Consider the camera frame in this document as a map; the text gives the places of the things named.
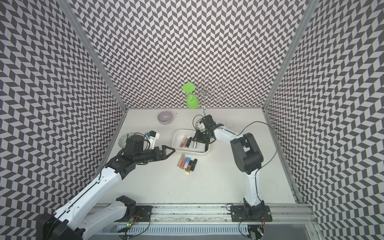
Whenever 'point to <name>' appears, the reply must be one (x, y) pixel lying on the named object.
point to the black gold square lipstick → (189, 166)
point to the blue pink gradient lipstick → (187, 162)
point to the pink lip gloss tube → (183, 141)
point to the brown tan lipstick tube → (186, 142)
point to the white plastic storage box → (177, 136)
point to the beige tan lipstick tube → (181, 159)
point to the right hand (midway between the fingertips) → (194, 141)
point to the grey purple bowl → (165, 117)
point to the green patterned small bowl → (123, 138)
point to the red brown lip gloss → (183, 163)
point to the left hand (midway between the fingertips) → (169, 153)
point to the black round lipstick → (193, 165)
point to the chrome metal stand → (204, 93)
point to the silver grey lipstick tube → (194, 145)
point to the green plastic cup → (192, 101)
